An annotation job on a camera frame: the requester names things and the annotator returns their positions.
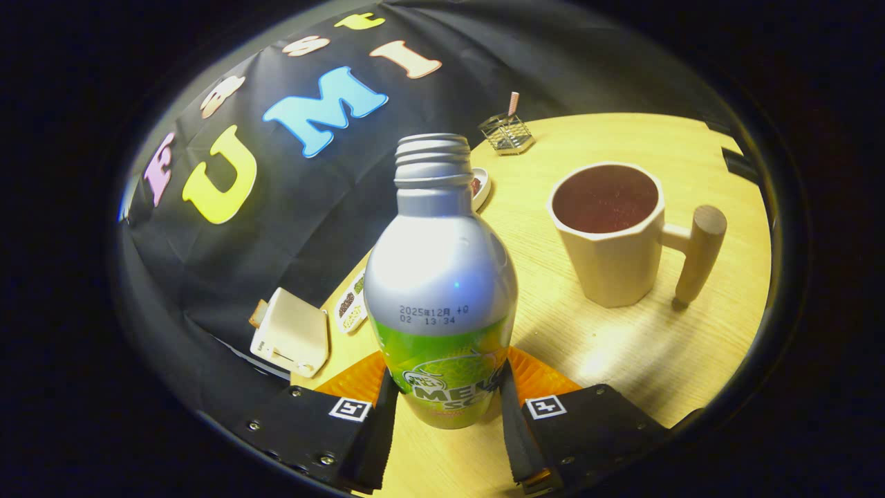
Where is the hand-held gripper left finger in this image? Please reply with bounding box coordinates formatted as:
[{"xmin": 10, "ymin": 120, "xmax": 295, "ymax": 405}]
[{"xmin": 239, "ymin": 351, "xmax": 400, "ymax": 495}]

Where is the silver green juice bottle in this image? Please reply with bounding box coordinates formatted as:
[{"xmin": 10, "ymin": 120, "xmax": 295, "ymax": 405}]
[{"xmin": 364, "ymin": 133, "xmax": 519, "ymax": 430}]

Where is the wire mesh holder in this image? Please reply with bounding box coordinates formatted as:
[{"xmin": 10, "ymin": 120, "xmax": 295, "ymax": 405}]
[{"xmin": 478, "ymin": 113, "xmax": 535, "ymax": 156}]

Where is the white toaster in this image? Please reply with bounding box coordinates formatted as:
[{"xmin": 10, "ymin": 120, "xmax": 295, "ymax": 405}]
[{"xmin": 250, "ymin": 287, "xmax": 330, "ymax": 378}]

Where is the white divided seed dish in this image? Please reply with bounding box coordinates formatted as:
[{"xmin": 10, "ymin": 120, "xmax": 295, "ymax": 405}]
[{"xmin": 334, "ymin": 268, "xmax": 368, "ymax": 334}]

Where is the white oval plate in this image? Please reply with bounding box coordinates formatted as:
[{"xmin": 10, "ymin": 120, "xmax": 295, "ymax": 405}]
[{"xmin": 470, "ymin": 167, "xmax": 493, "ymax": 212}]

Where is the wooden table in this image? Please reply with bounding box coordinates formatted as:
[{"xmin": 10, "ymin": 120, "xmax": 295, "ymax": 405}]
[{"xmin": 290, "ymin": 113, "xmax": 772, "ymax": 498}]

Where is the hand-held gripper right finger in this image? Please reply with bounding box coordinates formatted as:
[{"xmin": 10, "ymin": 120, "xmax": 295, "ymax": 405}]
[{"xmin": 499, "ymin": 347, "xmax": 702, "ymax": 495}]

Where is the beige cup with wooden handle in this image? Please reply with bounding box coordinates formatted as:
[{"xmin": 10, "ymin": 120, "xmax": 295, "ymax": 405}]
[{"xmin": 548, "ymin": 162, "xmax": 728, "ymax": 311}]

